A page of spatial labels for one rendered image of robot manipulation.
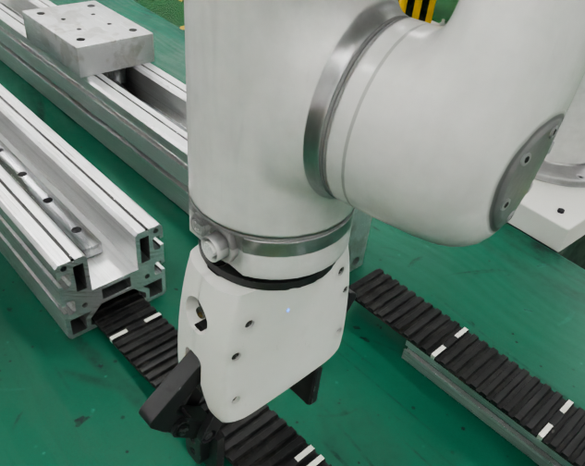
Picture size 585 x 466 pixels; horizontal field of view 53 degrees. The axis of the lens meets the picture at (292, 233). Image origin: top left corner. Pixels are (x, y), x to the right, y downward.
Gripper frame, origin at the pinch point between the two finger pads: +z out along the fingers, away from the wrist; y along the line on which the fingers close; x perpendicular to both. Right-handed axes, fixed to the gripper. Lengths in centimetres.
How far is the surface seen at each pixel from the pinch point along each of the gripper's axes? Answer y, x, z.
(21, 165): 0.6, 39.8, 0.3
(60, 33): 14, 56, -6
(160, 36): 43, 80, 6
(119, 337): -1.8, 16.0, 5.1
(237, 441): -1.3, 0.3, 2.7
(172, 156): 14.3, 31.8, -0.2
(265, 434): 0.7, -0.5, 2.6
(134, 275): 1.8, 19.2, 2.1
